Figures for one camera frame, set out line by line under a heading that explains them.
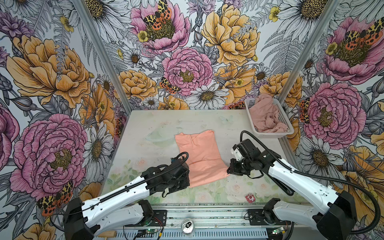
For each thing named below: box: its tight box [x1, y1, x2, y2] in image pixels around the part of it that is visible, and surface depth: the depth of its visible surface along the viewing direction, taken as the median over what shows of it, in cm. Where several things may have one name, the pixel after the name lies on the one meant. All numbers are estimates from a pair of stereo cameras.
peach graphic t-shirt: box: [175, 130, 230, 188], surface depth 99 cm
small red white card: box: [245, 193, 256, 203], surface depth 78 cm
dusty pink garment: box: [249, 93, 289, 133], surface depth 115 cm
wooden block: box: [98, 230, 117, 240], surface depth 70 cm
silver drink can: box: [181, 218, 196, 237], surface depth 62 cm
